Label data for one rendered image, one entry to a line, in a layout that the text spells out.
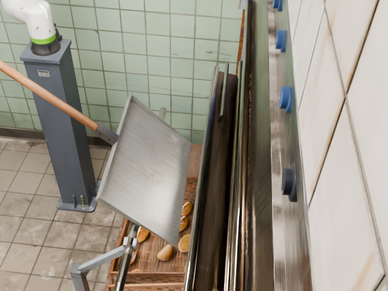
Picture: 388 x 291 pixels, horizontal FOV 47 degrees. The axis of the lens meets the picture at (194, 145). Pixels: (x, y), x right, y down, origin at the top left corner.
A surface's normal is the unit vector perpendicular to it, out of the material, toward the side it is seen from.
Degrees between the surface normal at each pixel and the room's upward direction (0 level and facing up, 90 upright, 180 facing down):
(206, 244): 10
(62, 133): 90
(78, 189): 90
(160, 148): 41
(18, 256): 0
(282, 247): 0
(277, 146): 0
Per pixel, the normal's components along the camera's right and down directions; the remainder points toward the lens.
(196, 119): -0.11, 0.69
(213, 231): 0.21, -0.69
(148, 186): 0.67, -0.48
